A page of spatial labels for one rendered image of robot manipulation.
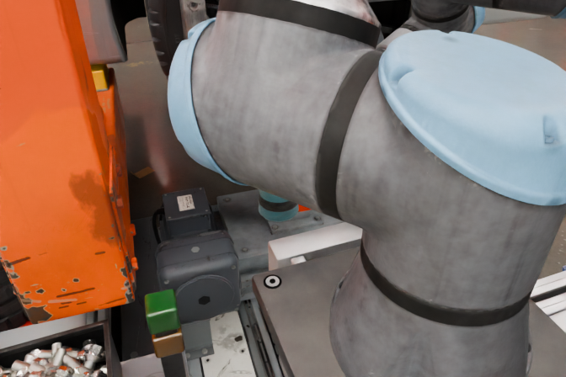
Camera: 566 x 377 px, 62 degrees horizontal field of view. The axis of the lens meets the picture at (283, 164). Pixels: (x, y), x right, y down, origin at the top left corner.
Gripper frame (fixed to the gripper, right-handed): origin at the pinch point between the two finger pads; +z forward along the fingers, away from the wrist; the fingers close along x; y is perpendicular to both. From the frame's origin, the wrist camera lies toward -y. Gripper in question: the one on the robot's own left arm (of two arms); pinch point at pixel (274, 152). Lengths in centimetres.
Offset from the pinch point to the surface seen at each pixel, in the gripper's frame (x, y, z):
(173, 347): 9.5, 7.0, 27.1
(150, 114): 116, -162, 8
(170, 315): 4.1, 6.1, 23.9
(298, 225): 71, -28, -3
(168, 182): 99, -99, 21
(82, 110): -13.8, -13.9, 15.3
